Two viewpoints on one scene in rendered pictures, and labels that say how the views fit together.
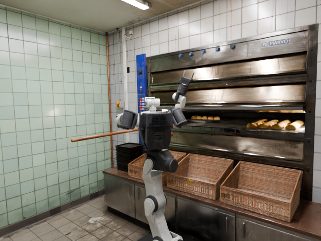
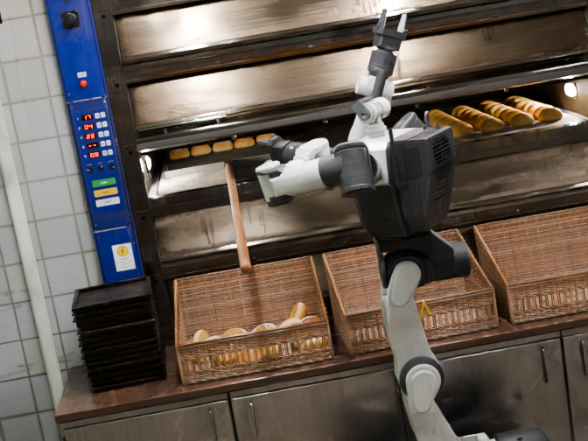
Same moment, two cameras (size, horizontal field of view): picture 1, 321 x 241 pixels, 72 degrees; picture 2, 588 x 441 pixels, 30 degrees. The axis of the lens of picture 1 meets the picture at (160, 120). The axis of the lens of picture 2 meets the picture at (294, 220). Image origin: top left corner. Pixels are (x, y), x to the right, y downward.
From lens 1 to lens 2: 2.61 m
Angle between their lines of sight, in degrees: 42
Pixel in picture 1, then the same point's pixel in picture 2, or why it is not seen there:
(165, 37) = not seen: outside the picture
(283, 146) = (560, 159)
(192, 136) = (317, 202)
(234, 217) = (559, 339)
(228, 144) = not seen: hidden behind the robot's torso
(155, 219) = (436, 416)
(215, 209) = (511, 344)
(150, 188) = (410, 339)
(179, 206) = not seen: hidden behind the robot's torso
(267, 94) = (512, 45)
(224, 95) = (404, 62)
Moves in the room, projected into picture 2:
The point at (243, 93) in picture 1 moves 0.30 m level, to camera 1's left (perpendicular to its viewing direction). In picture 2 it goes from (455, 50) to (405, 63)
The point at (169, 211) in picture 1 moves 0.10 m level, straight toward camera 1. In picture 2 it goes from (380, 415) to (401, 420)
